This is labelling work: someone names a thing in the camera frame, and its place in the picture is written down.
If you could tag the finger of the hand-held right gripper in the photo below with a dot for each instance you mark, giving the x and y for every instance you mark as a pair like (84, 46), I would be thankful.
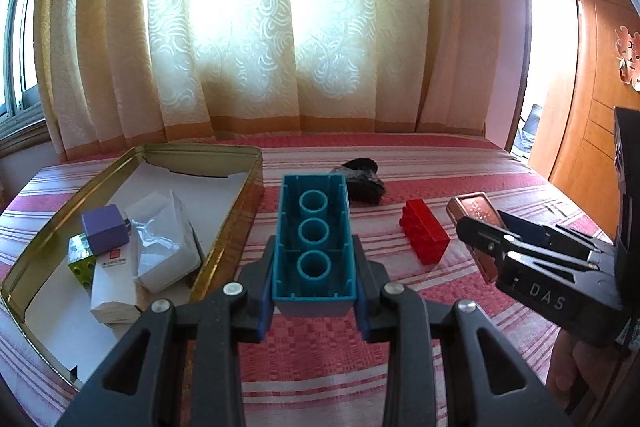
(485, 237)
(525, 227)

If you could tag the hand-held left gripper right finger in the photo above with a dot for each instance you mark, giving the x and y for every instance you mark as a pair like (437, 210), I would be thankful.
(362, 307)

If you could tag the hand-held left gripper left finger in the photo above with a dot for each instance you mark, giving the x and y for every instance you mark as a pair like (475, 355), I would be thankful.
(262, 302)

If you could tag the copper metal box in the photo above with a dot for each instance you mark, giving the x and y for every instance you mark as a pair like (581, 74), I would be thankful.
(475, 207)

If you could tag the blue building block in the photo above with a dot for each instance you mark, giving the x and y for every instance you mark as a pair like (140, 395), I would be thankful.
(315, 299)

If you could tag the gold tin box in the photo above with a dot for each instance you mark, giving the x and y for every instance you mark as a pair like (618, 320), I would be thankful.
(235, 227)

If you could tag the white charger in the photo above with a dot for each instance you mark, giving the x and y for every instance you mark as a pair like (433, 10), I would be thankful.
(162, 247)

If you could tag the person's right hand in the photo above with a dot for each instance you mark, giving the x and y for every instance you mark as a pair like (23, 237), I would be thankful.
(565, 369)

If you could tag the red building block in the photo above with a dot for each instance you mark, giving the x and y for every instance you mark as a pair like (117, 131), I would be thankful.
(425, 232)

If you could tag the red striped bed sheet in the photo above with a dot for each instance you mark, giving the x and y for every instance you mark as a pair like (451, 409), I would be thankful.
(325, 372)

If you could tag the wooden wardrobe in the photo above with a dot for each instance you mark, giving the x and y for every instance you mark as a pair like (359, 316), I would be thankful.
(585, 132)

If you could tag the black crumpled object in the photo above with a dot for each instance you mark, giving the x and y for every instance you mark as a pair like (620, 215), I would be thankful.
(362, 184)

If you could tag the white cardboard box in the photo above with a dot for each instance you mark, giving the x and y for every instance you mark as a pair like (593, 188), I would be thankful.
(115, 287)

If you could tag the purple charger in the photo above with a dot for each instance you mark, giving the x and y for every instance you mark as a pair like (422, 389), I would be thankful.
(105, 232)

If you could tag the green building block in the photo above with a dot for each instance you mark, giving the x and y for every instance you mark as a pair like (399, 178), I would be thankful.
(82, 264)

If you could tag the cream patterned curtain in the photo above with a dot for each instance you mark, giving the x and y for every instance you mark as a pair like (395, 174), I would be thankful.
(225, 32)

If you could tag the paper flower wall decoration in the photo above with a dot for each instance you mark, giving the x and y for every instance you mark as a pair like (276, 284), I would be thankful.
(629, 57)

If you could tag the window frame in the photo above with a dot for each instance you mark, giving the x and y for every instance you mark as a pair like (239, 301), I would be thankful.
(20, 57)

